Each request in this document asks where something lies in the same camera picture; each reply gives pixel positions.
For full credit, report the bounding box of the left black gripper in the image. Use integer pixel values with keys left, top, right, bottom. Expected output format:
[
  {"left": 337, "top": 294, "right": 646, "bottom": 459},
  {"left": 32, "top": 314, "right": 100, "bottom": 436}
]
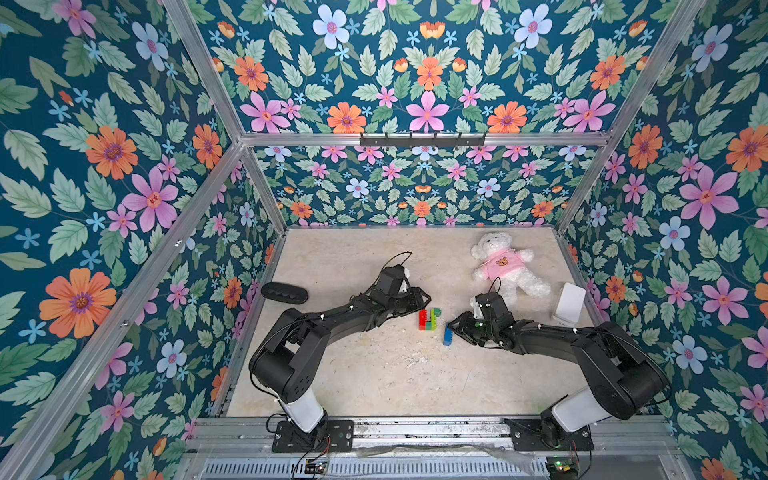
[{"left": 381, "top": 287, "right": 432, "bottom": 318}]

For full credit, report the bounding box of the red lego brick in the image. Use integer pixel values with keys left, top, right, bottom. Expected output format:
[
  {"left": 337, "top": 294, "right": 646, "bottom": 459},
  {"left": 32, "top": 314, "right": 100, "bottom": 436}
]
[{"left": 419, "top": 309, "right": 429, "bottom": 331}]

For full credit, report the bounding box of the blue lego brick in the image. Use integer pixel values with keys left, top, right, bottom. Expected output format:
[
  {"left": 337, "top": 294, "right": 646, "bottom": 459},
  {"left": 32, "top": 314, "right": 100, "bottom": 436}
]
[{"left": 443, "top": 327, "right": 454, "bottom": 346}]

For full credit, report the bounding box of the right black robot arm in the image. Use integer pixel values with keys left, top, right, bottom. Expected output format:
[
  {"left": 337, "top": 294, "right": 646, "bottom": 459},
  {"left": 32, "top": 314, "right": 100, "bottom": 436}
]
[{"left": 447, "top": 292, "right": 670, "bottom": 446}]

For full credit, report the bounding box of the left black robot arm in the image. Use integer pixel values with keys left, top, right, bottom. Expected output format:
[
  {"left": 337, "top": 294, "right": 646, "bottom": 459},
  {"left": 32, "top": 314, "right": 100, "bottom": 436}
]
[{"left": 248, "top": 264, "right": 431, "bottom": 434}]

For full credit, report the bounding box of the white teddy bear pink shirt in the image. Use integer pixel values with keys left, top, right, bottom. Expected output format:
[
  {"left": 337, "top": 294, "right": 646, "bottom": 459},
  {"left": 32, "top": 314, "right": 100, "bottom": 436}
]
[{"left": 470, "top": 232, "right": 551, "bottom": 306}]

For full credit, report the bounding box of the white rectangular box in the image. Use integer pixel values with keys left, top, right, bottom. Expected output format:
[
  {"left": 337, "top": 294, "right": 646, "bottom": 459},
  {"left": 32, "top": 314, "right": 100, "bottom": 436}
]
[{"left": 552, "top": 282, "right": 586, "bottom": 327}]

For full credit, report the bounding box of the black oval case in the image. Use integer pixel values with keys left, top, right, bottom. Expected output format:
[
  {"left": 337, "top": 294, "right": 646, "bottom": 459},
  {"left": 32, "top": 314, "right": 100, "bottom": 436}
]
[{"left": 260, "top": 281, "right": 309, "bottom": 305}]

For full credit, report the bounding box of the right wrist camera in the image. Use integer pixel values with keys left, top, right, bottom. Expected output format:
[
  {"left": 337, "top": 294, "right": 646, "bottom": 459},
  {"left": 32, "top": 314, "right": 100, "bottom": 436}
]
[{"left": 470, "top": 299, "right": 484, "bottom": 320}]

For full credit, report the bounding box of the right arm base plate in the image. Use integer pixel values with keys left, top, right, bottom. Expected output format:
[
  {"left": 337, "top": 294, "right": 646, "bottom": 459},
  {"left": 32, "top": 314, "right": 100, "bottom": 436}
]
[{"left": 502, "top": 404, "right": 594, "bottom": 452}]

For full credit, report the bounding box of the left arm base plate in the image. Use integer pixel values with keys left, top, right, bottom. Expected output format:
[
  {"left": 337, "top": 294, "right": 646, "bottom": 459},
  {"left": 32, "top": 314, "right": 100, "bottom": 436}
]
[{"left": 271, "top": 420, "right": 355, "bottom": 453}]

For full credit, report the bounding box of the black hook rail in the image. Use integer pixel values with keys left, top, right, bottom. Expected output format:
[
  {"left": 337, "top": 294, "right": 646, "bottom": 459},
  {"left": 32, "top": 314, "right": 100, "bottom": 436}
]
[{"left": 358, "top": 133, "right": 486, "bottom": 149}]

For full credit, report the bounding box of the aluminium front rail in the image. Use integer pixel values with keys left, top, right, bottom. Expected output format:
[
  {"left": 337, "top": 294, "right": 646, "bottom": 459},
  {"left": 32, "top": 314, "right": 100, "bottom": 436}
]
[{"left": 175, "top": 416, "right": 695, "bottom": 479}]

